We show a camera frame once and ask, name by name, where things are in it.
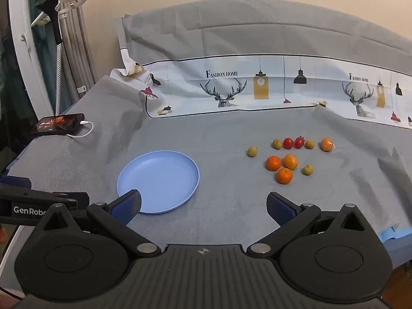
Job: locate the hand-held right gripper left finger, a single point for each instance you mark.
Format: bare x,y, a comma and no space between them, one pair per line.
127,205

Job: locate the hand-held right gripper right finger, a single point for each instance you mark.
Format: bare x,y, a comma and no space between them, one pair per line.
280,208

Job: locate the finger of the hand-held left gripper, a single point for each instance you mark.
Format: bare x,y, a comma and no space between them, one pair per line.
48,197

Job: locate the orange mandarin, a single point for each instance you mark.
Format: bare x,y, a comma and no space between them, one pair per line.
327,144
285,175
290,161
274,163

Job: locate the blue plate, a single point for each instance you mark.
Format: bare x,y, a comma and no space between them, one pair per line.
159,180

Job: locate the small green fruit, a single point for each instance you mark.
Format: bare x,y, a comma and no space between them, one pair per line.
308,170
310,144
277,144
253,151

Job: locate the red cherry tomato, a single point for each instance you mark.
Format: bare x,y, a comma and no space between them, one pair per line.
288,143
299,142

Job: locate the black smartphone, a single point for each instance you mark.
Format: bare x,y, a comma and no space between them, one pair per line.
58,124

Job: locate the white curtain clip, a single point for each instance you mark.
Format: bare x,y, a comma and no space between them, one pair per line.
81,89

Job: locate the blue tape strip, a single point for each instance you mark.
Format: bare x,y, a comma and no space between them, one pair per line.
394,233

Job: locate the white deer printed sheet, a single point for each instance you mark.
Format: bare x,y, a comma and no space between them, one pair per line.
193,93

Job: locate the black tool with patterned pole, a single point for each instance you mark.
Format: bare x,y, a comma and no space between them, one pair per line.
53,9

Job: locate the white plastic rack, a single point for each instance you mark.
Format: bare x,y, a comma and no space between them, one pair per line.
72,1

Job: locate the white window frame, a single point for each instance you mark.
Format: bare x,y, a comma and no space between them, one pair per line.
24,38

